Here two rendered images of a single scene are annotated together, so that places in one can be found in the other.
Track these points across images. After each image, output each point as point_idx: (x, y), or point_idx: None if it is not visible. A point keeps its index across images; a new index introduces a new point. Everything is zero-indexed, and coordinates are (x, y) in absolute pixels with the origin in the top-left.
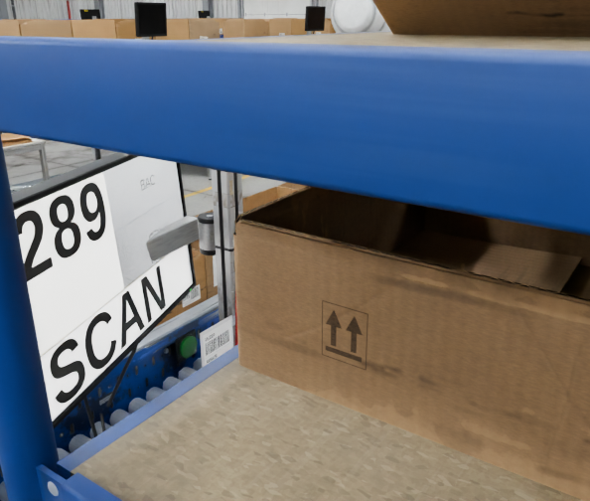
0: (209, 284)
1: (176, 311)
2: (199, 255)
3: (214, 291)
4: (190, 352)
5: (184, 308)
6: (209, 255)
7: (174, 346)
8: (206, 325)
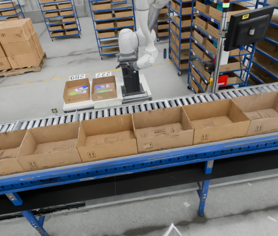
0: (179, 117)
1: (198, 118)
2: (185, 105)
3: (177, 121)
4: None
5: (193, 119)
6: (179, 107)
7: None
8: None
